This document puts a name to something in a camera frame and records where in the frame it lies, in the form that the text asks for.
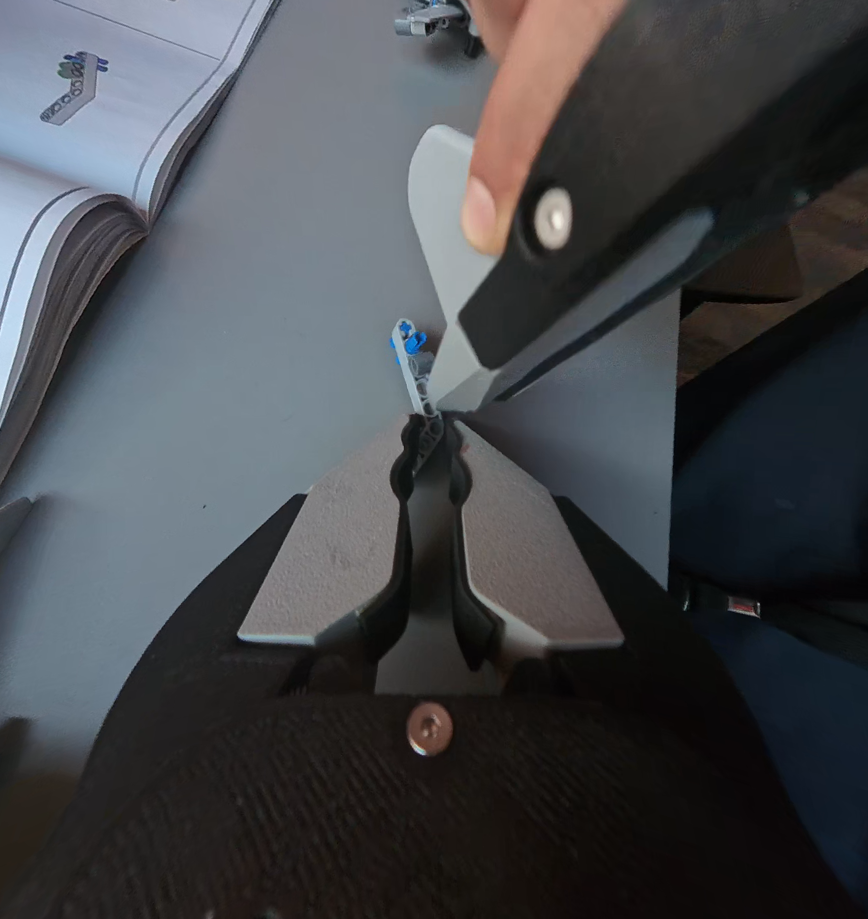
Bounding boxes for person's legs dark blue pants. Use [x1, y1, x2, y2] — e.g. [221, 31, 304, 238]
[667, 287, 868, 919]

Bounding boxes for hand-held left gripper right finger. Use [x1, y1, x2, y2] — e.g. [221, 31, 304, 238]
[441, 420, 625, 672]

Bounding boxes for black strap with buckle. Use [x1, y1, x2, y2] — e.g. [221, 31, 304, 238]
[672, 573, 868, 627]

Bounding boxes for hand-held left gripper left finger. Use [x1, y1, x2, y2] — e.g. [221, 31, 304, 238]
[238, 415, 415, 665]

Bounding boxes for grey lego technic assembly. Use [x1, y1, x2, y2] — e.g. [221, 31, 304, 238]
[394, 0, 487, 60]

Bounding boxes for person's right hand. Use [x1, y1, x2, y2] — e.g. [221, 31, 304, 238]
[461, 0, 625, 257]

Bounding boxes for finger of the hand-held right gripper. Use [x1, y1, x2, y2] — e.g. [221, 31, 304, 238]
[438, 208, 716, 414]
[408, 125, 501, 402]

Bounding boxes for grey lego beam blue pins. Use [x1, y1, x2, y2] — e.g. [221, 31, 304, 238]
[390, 317, 451, 476]

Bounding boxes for open lego instruction booklet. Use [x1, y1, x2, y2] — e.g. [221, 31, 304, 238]
[0, 0, 283, 536]

